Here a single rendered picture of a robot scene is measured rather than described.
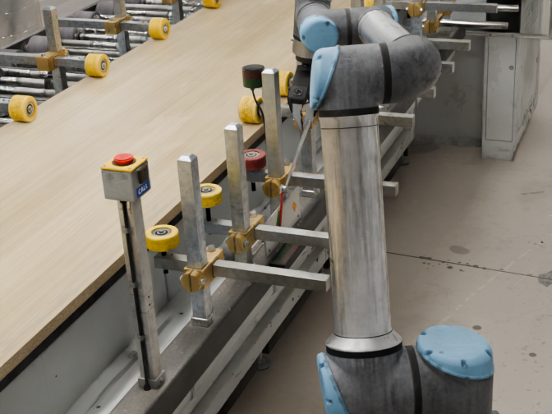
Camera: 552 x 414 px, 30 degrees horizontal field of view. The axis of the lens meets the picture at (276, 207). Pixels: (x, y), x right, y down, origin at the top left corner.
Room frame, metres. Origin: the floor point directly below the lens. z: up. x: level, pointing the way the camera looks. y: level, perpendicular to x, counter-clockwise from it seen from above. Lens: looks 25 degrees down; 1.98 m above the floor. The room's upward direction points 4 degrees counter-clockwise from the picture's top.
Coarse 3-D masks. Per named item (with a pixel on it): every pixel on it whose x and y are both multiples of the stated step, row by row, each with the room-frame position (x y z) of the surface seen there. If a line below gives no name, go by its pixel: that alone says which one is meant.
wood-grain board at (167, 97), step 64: (256, 0) 4.41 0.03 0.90; (128, 64) 3.58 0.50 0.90; (192, 64) 3.53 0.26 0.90; (0, 128) 2.99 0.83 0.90; (64, 128) 2.96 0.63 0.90; (128, 128) 2.92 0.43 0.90; (192, 128) 2.89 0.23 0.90; (256, 128) 2.85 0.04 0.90; (0, 192) 2.50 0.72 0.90; (64, 192) 2.47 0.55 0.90; (0, 256) 2.12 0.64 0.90; (64, 256) 2.10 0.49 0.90; (0, 320) 1.83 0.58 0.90
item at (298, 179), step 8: (264, 168) 2.64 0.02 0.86; (248, 176) 2.63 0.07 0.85; (256, 176) 2.62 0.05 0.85; (264, 176) 2.61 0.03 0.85; (296, 176) 2.58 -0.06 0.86; (304, 176) 2.57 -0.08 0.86; (312, 176) 2.57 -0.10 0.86; (320, 176) 2.57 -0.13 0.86; (296, 184) 2.57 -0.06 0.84; (304, 184) 2.57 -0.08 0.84; (312, 184) 2.56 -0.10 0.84; (320, 184) 2.55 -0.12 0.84; (384, 184) 2.48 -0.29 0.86; (392, 184) 2.48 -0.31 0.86; (384, 192) 2.48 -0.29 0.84; (392, 192) 2.47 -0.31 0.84
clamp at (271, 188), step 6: (288, 168) 2.61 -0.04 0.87; (270, 180) 2.54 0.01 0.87; (276, 180) 2.54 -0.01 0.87; (282, 180) 2.54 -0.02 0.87; (264, 186) 2.54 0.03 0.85; (270, 186) 2.53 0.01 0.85; (276, 186) 2.52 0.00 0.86; (264, 192) 2.54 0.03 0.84; (270, 192) 2.53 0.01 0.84; (276, 192) 2.52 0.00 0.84
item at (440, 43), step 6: (432, 42) 3.44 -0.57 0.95; (438, 42) 3.43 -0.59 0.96; (444, 42) 3.43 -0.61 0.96; (450, 42) 3.42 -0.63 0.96; (456, 42) 3.41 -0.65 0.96; (462, 42) 3.40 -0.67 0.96; (468, 42) 3.39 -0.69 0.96; (438, 48) 3.43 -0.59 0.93; (444, 48) 3.43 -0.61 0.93; (450, 48) 3.42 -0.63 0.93; (456, 48) 3.41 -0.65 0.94; (462, 48) 3.40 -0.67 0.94; (468, 48) 3.39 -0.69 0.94
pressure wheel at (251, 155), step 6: (246, 150) 2.67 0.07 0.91; (252, 150) 2.66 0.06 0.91; (258, 150) 2.66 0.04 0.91; (246, 156) 2.63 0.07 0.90; (252, 156) 2.63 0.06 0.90; (258, 156) 2.62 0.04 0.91; (264, 156) 2.63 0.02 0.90; (246, 162) 2.60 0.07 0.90; (252, 162) 2.60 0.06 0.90; (258, 162) 2.61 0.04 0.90; (264, 162) 2.62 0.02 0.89; (246, 168) 2.60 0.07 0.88; (252, 168) 2.60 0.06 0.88; (258, 168) 2.61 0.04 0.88; (252, 186) 2.64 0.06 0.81
